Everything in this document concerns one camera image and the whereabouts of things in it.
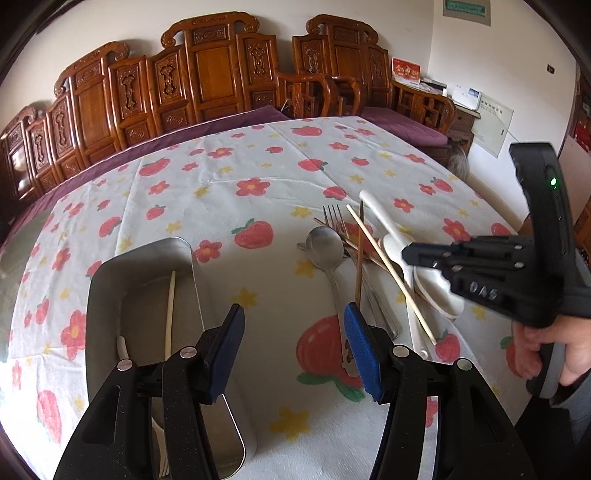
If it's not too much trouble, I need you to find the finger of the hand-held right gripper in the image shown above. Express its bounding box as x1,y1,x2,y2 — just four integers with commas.
442,257,533,278
400,235,535,267

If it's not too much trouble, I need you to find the white plastic fork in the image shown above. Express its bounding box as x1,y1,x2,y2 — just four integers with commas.
152,422,172,479

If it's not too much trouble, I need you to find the red paper decoration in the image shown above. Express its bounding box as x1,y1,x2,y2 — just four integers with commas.
574,99,591,151

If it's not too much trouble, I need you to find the white tabletop device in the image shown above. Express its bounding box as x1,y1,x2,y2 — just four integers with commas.
450,84,483,110

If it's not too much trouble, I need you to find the purple armchair cushion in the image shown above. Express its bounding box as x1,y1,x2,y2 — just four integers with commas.
360,107,450,147

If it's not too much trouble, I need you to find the metal utensil tray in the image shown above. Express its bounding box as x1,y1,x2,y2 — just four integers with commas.
86,237,259,480

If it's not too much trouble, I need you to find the carved wooden armchair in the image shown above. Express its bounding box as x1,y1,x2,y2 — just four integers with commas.
277,14,455,131

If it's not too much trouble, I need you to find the metal fork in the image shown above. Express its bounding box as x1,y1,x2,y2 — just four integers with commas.
322,204,402,340

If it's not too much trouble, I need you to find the strawberry print tablecloth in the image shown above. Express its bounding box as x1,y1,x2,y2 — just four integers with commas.
0,115,555,480

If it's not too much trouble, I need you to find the red desk calendar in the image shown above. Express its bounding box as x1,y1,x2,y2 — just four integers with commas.
392,56,422,88

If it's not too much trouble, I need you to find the metal spoon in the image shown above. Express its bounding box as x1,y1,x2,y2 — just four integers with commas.
305,226,355,372

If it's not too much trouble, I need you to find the grey fluffy object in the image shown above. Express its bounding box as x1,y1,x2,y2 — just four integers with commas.
445,143,471,182

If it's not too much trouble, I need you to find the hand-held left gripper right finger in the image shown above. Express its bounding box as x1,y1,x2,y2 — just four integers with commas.
344,302,539,480

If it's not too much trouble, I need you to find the carved wooden bench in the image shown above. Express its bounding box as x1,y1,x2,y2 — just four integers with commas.
0,21,288,204

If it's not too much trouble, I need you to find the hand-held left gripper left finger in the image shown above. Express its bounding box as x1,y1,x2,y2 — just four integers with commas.
53,303,246,480

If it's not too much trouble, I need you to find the light wooden chopstick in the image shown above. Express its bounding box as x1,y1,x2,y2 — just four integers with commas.
164,271,177,363
346,204,437,345

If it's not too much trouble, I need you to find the wooden side table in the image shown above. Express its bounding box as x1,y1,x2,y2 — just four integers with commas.
392,80,476,154

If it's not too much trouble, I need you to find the white wall panel box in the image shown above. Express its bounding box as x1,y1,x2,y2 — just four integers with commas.
473,99,515,160

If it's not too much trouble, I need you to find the green framed wall panel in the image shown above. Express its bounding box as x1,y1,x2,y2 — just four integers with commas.
442,0,491,27

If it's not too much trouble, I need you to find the person's right hand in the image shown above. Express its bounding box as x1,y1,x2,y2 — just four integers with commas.
512,315,591,387

